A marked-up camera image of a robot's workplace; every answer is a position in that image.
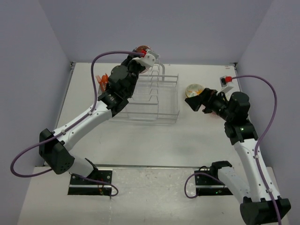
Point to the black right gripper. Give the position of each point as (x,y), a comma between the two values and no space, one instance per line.
(195,102)

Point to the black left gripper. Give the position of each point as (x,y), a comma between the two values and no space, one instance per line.
(128,60)

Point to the white floral bowl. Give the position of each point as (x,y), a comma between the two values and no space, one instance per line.
(193,90)

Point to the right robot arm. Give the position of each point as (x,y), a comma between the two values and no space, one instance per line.
(260,201)

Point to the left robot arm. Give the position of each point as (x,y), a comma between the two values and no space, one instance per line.
(56,145)

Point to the orange plastic spoon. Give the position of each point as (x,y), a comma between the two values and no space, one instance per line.
(103,80)

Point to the orange plastic fork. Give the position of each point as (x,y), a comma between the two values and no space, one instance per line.
(98,78)

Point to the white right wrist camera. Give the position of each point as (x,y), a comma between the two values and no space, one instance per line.
(226,84)

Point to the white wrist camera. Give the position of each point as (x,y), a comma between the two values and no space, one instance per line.
(147,60)
(226,84)

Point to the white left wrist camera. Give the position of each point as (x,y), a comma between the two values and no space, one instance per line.
(147,60)

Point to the white wire dish rack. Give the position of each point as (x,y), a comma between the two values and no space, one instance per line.
(155,99)

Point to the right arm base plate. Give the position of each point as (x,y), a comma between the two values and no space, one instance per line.
(206,186)

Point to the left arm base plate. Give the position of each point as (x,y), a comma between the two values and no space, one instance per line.
(79,186)

